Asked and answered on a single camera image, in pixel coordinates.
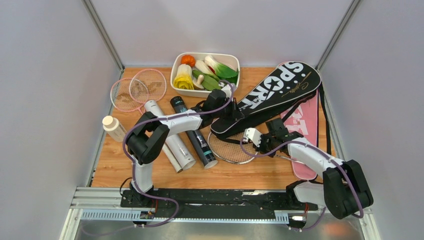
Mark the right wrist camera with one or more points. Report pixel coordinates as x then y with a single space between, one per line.
252 135

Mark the pink racket bag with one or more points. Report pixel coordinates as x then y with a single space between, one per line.
304 120

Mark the black shuttlecock tube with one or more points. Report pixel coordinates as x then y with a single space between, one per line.
196 138

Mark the toy mushroom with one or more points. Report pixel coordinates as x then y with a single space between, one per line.
198 82

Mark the toy napa cabbage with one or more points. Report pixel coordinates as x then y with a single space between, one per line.
183 79

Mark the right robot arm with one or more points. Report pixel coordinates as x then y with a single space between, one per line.
344 190

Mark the toy pumpkin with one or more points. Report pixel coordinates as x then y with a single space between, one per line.
188 60

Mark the pink racket front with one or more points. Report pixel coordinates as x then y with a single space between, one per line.
129 95

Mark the small white bottle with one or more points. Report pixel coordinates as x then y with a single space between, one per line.
114 128

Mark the white racket lower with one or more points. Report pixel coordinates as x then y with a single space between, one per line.
229 150

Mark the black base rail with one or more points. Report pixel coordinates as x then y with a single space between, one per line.
175 205

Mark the black racket bag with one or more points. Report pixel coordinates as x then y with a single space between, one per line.
289 85

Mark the white shuttlecock tube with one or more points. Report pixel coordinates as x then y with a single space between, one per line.
174 148

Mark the white vegetable tray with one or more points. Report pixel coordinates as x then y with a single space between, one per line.
227 59

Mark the toy bok choy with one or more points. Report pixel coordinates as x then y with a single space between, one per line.
217 70

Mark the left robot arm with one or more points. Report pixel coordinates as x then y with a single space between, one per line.
143 143

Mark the toy green leaf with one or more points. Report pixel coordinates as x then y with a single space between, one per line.
209 82

